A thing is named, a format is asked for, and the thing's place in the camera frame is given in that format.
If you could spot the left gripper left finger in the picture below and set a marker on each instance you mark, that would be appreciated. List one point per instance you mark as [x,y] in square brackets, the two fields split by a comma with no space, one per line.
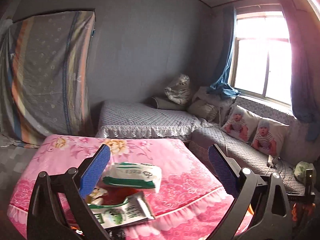
[46,217]

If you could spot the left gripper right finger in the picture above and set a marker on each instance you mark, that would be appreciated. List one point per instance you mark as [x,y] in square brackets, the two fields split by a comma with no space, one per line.
[260,208]

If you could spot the pink child cream box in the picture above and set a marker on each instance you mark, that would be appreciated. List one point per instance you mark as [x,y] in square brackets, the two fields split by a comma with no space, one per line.
[116,195]

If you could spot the green white milk carton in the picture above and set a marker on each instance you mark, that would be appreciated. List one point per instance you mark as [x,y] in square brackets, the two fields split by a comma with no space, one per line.
[133,210]

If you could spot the white green tissue pack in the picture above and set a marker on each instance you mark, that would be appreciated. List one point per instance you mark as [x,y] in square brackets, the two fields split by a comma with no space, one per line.
[138,176]

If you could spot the green cloth bundle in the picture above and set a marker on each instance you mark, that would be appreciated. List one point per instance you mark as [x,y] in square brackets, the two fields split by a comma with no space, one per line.
[300,171]

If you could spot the white power strip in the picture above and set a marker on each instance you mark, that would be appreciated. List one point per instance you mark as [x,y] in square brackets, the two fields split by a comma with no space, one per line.
[272,161]

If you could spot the right baby print pillow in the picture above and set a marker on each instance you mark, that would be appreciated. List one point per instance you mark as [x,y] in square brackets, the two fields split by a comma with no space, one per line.
[269,137]

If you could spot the baby print pillow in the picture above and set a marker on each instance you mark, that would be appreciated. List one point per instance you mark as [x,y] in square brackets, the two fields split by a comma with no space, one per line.
[269,137]
[241,124]

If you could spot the grey quilted corner sofa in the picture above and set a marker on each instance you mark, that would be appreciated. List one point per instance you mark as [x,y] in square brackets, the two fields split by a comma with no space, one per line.
[123,120]

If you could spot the pink floral table cloth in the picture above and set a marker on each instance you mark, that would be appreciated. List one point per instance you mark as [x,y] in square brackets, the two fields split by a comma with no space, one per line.
[190,202]

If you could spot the left baby print pillow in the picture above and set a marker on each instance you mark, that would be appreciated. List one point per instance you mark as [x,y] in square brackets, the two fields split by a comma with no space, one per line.
[241,124]

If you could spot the grey satin cushion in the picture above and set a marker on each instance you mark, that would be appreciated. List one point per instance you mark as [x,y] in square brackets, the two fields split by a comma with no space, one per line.
[201,109]

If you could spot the striped sheet covered wardrobe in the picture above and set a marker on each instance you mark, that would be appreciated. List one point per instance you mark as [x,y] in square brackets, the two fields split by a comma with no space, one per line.
[43,77]

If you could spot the window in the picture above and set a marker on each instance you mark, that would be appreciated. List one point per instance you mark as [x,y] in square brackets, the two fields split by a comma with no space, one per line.
[262,56]

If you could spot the grey bolster cushion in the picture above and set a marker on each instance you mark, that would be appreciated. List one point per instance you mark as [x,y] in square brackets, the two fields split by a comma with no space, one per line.
[165,104]

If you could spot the dark purple curtain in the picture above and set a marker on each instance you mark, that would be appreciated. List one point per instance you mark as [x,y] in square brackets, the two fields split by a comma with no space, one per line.
[304,106]

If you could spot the blue curtain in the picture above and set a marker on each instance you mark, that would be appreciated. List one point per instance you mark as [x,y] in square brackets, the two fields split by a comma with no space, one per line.
[220,85]

